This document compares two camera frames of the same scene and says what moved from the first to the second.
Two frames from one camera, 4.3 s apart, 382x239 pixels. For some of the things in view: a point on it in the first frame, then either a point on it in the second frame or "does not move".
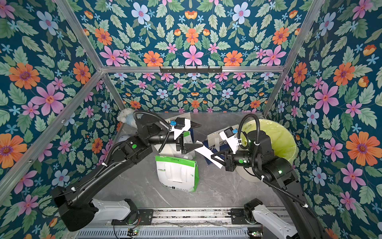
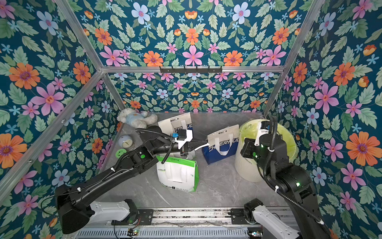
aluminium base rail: x=191 y=217 does not move
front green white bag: x=177 y=173 does not move
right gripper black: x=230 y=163 to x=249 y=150
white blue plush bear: x=126 y=115 does not move
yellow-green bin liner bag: x=284 y=146 does not move
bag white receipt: x=206 y=153 to x=207 y=144
